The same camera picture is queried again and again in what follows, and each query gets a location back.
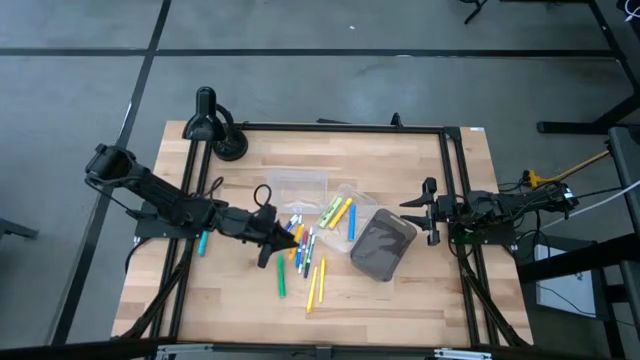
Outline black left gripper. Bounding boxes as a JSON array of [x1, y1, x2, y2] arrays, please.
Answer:
[[231, 202, 300, 270]]

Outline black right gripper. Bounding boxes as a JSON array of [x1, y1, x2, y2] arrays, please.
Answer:
[[399, 176, 459, 247]]

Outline green thin marker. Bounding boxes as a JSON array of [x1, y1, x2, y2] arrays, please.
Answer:
[[301, 227, 315, 274]]

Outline light green highlighter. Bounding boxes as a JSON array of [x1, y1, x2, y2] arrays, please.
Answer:
[[318, 195, 345, 230]]

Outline clear plastic bin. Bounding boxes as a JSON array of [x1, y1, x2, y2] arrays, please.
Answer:
[[266, 168, 330, 216], [316, 182, 380, 256]]

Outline dark grey container lid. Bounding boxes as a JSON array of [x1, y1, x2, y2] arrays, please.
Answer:
[[348, 207, 419, 283]]

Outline black desk lamp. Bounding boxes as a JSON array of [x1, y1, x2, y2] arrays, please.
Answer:
[[181, 85, 250, 163]]

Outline white box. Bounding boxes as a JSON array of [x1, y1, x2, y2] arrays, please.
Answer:
[[533, 243, 600, 320]]

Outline black table leg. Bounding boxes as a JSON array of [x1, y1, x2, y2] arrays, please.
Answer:
[[537, 92, 640, 136]]

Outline black stand leg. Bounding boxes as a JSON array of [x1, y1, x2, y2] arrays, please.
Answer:
[[458, 0, 490, 26]]

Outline black crossbeam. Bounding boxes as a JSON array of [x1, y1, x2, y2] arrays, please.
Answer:
[[0, 337, 640, 360]]

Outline black floor stand foot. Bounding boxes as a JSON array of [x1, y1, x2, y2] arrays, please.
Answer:
[[0, 217, 40, 242]]

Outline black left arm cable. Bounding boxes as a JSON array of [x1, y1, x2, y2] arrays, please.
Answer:
[[252, 183, 275, 211]]

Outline yellow power cord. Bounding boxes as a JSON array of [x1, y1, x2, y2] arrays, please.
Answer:
[[522, 149, 612, 190]]

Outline silver metal bracket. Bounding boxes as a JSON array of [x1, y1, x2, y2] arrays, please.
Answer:
[[432, 347, 494, 360], [156, 342, 215, 360]]

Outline black desk frame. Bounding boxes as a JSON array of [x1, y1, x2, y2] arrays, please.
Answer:
[[514, 124, 640, 360]]

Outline white cable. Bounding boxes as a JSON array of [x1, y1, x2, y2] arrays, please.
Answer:
[[539, 178, 640, 231]]

